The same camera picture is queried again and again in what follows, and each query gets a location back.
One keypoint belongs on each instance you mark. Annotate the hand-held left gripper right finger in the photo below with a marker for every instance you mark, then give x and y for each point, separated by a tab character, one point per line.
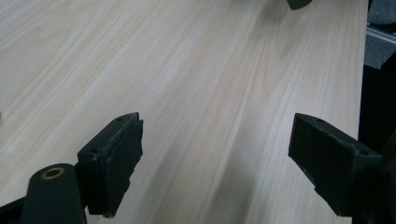
330	161

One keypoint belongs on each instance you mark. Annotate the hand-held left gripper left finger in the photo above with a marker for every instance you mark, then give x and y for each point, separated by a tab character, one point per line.
109	168

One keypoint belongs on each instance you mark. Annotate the dark rounded object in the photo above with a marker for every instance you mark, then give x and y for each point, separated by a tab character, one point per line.
298	3

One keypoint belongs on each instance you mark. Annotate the grey metal frame rail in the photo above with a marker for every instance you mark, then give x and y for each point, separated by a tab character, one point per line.
380	34

